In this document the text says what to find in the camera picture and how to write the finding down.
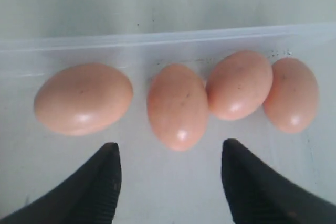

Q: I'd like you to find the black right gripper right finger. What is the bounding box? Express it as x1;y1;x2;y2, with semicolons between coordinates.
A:
221;138;335;223

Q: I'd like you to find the clear plastic container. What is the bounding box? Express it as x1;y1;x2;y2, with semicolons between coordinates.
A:
1;23;335;223

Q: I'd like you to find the brown egg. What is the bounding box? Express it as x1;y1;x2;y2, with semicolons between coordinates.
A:
146;63;209;151
263;58;320;133
34;63;133;136
206;50;273;121

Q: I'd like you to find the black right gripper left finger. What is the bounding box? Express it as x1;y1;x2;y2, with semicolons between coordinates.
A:
1;143;122;223

